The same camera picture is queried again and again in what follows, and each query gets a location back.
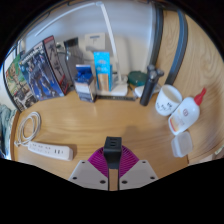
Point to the blue-green bedding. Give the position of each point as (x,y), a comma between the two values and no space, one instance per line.
(5,123)

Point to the grey metal desk frame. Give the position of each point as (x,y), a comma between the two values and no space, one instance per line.
(181,50)

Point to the black electric shaver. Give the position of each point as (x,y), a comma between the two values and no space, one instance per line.
(148,88)

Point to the small dark blue box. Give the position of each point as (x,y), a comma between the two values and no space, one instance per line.
(85,85)

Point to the white power strip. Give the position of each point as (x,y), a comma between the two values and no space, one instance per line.
(50,150)

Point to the black charger block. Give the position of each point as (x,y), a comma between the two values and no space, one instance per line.
(112,153)

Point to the white glue bottle red cap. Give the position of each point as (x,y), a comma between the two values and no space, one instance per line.
(185,115)

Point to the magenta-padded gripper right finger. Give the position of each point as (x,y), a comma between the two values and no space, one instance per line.
(138,173)

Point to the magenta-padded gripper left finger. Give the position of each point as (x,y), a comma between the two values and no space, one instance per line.
(90,173)

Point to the green tree figure toy box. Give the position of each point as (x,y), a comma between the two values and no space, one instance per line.
(16,86)

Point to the blue robot model kit box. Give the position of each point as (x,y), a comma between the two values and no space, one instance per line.
(40,73)

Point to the white desk lamp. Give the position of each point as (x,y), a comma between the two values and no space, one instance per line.
(120,89)

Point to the green round tin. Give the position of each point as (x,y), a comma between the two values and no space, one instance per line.
(136,78)

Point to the white mug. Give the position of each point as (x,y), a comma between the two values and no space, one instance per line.
(168,100)

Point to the tall light blue box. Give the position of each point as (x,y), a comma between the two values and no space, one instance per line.
(102,66)

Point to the small clear plastic container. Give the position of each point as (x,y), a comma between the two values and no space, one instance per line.
(182,144)

